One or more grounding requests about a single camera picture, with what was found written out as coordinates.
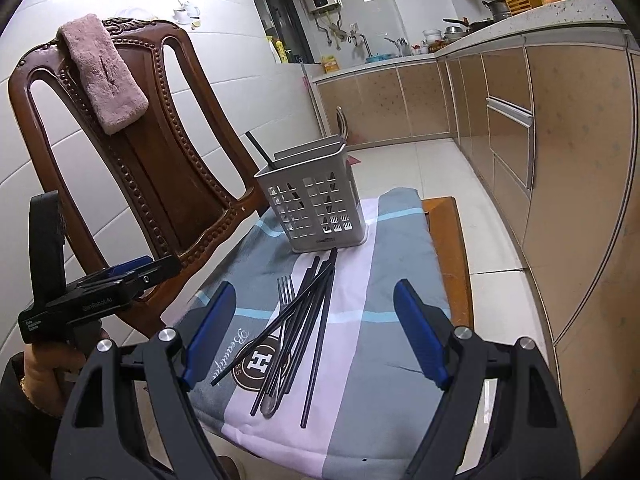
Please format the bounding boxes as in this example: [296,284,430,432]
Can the beige kitchen base cabinets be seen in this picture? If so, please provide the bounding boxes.
[316,26,639,469]

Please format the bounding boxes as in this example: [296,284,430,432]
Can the person's left hand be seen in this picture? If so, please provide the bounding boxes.
[21,342,87,417]

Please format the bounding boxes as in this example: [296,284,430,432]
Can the metal fork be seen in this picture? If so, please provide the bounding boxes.
[260,274,295,418]

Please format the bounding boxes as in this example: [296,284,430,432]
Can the metal spoon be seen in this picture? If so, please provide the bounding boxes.
[260,323,286,418]

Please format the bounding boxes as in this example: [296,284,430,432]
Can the orange wooden stool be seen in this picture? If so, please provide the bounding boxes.
[422,196,474,328]

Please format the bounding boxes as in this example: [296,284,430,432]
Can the carved brown wooden chair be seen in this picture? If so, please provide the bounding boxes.
[7,17,271,356]

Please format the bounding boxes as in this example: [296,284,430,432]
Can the grey plastic utensil holder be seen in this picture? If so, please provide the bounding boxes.
[255,136,367,254]

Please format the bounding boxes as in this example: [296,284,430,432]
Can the black chopstick in holder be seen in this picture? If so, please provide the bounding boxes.
[245,131,277,170]

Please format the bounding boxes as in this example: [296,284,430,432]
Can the pink fluffy towel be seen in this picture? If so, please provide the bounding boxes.
[58,14,149,136]

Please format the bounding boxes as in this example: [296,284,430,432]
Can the yellow bottle on sill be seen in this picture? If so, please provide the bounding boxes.
[272,38,290,64]

